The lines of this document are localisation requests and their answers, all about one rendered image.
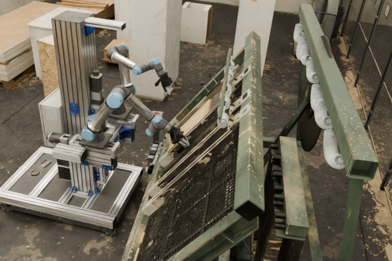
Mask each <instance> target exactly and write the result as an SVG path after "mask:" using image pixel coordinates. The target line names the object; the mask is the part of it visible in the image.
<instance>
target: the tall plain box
mask: <svg viewBox="0 0 392 261"><path fill-rule="evenodd" d="M181 11H182V0H128V18H129V60H131V61H132V62H135V63H136V64H138V65H142V64H144V63H145V62H150V61H151V59H153V58H156V57H158V58H159V61H160V63H161V64H162V66H163V69H164V71H165V73H166V72H167V75H168V77H171V80H172V81H173V82H172V84H170V87H172V85H173V84H174V82H175V81H176V79H177V77H178V75H179V53H180V31H181ZM129 76H130V80H131V83H132V84H133V85H134V86H135V87H136V94H135V95H134V96H135V97H140V98H147V99H151V100H157V101H163V100H164V98H165V97H166V95H167V93H166V92H165V91H164V90H163V87H162V85H161V82H160V83H159V85H158V86H157V87H156V86H155V83H156V82H157V81H158V80H159V77H158V75H157V73H156V71H155V70H154V69H152V70H149V71H147V72H144V73H142V74H140V75H137V76H136V75H134V74H133V72H132V70H129Z"/></svg>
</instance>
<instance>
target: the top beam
mask: <svg viewBox="0 0 392 261"><path fill-rule="evenodd" d="M249 65H251V71H250V72H249V73H248V74H246V75H245V77H244V78H243V82H242V91H241V95H243V94H244V93H245V92H246V91H247V90H248V89H250V96H249V98H248V99H247V100H246V101H245V102H243V103H242V104H241V107H240V110H241V109H242V108H244V107H245V106H246V105H247V104H248V103H250V111H249V112H248V113H247V114H246V115H245V116H244V117H243V118H242V119H241V120H240V125H239V141H238V151H237V167H236V184H235V193H234V211H235V212H236V213H238V214H239V215H241V216H242V217H243V218H245V219H246V220H247V221H251V220H253V219H254V218H256V217H257V216H259V215H260V214H261V213H263V212H264V211H265V206H264V159H263V112H262V88H261V42H260V36H259V35H258V34H256V33H255V32H254V31H252V32H251V33H250V34H249V35H248V36H247V37H246V39H245V48H244V65H243V71H244V70H245V69H246V68H247V67H248V66H249Z"/></svg>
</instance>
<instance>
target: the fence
mask: <svg viewBox="0 0 392 261"><path fill-rule="evenodd" d="M236 66H237V67H236V68H235V69H234V71H233V74H234V75H235V74H236V73H237V72H238V71H239V70H240V69H241V66H239V65H238V64H237V65H236ZM234 75H233V76H234ZM223 80H224V78H223V79H222V80H221V83H220V84H219V85H218V86H217V87H216V88H215V89H214V90H213V91H212V92H211V93H210V94H209V95H208V96H207V97H206V96H205V97H204V98H203V99H202V100H201V101H200V102H199V103H198V104H197V105H196V106H195V107H194V108H193V109H192V110H191V111H190V112H189V113H188V114H187V115H186V116H185V117H184V118H183V119H182V120H181V121H180V122H179V123H178V124H177V125H176V126H175V127H176V128H177V129H178V128H181V127H182V126H183V125H184V124H185V123H186V122H187V121H188V120H189V119H190V118H191V117H192V116H193V115H194V114H195V113H196V112H197V111H198V110H199V109H200V108H201V107H202V106H203V105H204V104H205V103H206V102H207V101H208V100H209V99H210V98H212V97H213V96H214V95H215V94H216V93H217V92H218V91H219V90H220V89H221V88H222V86H223Z"/></svg>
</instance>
